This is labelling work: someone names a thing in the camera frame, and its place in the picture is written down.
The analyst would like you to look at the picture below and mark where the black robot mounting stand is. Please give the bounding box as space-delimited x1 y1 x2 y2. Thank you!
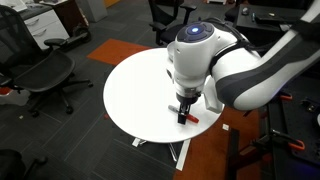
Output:
226 74 320 180

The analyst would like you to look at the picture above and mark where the black keyboard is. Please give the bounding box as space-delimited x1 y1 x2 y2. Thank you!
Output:
255 14 294 25

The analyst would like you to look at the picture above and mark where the black padded office chair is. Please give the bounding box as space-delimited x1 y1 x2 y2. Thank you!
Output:
147 0 198 47

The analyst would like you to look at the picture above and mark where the white drawer cabinet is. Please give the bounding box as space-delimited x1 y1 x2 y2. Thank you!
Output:
19 8 71 51

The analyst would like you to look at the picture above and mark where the black swivel chair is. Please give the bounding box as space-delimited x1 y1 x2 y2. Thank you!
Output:
224 5 240 24

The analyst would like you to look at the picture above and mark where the black chair with round armrest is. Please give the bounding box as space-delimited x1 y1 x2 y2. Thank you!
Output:
0 149 49 180

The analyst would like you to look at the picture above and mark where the dark brown cabinet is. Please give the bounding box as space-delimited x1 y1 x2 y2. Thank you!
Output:
53 0 89 34

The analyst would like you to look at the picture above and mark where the black scooter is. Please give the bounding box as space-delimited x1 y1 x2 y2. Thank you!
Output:
66 23 92 46

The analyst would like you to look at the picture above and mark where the white metal table base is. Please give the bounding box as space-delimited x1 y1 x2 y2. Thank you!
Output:
131 137 192 172

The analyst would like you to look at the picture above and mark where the black mesh office chair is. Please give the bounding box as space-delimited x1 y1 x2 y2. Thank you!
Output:
0 4 94 118

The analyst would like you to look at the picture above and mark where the red capped grey marker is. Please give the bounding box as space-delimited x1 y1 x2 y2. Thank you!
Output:
167 104 200 125

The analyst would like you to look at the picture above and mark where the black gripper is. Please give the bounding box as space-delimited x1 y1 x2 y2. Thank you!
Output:
175 90 202 125

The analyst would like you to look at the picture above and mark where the white red floor object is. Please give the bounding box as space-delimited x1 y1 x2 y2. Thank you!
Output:
0 87 31 107

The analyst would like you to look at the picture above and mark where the white paper stack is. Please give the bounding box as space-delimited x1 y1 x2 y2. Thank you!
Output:
0 0 29 13

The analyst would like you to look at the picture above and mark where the grey metal cabinet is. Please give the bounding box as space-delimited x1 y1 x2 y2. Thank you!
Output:
78 0 108 24

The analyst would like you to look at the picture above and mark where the black office desk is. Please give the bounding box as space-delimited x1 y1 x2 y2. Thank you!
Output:
233 3 320 49

